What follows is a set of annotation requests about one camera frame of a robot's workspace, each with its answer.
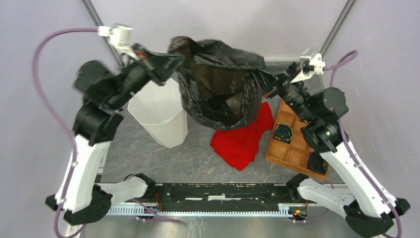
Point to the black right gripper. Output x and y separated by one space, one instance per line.
266 81

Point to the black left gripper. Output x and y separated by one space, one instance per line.
164 64

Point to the black plastic trash bag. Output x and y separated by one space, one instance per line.
216 82

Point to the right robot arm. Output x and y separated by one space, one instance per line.
369 210

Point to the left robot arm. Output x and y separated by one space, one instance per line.
82 200

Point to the white octagonal trash bin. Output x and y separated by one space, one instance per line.
159 110

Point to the dark rolled sock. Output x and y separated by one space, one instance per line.
283 133

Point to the red cloth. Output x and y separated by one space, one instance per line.
238 147

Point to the orange compartment tray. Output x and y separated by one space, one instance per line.
294 153

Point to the black rolled item in tray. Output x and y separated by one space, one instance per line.
317 164

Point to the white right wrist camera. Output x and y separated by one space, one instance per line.
310 64

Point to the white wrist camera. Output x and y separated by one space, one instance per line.
310 64
119 36

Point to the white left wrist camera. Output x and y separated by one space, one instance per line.
119 36

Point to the white toothed cable strip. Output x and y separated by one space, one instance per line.
129 209

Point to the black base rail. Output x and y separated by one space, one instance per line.
219 197

